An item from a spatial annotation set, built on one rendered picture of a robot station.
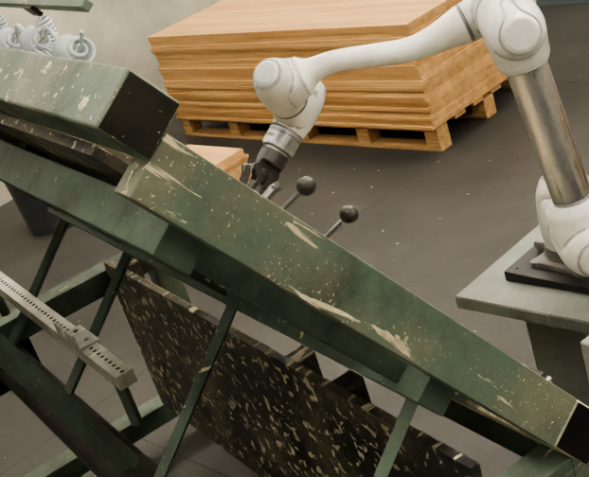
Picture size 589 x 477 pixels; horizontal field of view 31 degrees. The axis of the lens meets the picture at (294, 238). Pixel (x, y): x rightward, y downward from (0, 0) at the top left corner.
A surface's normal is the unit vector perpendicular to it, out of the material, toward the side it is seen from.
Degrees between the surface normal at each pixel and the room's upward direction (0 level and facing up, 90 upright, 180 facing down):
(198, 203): 90
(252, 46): 90
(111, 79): 36
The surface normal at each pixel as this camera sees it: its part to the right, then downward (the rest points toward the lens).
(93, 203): -0.70, -0.44
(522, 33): -0.01, 0.34
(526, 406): 0.54, 0.20
